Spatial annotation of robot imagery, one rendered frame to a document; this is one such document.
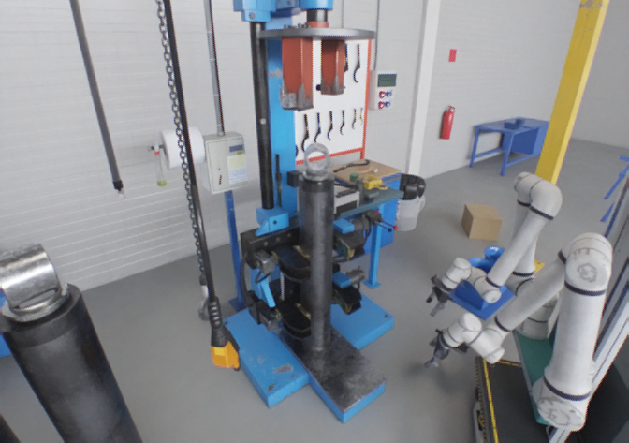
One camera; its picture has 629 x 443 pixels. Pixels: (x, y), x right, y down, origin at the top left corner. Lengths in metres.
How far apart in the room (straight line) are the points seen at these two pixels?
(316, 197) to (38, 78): 2.46
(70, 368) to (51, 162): 2.48
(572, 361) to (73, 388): 1.65
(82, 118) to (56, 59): 0.48
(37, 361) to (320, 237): 1.39
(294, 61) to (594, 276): 1.38
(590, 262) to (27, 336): 1.63
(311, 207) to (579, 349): 1.33
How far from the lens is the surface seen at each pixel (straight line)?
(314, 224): 1.94
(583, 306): 1.39
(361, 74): 4.74
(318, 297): 2.24
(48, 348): 1.22
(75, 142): 3.49
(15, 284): 1.13
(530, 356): 2.14
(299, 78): 1.59
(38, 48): 3.43
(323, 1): 1.76
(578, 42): 3.75
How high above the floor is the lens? 2.12
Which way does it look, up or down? 25 degrees down
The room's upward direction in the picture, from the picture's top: straight up
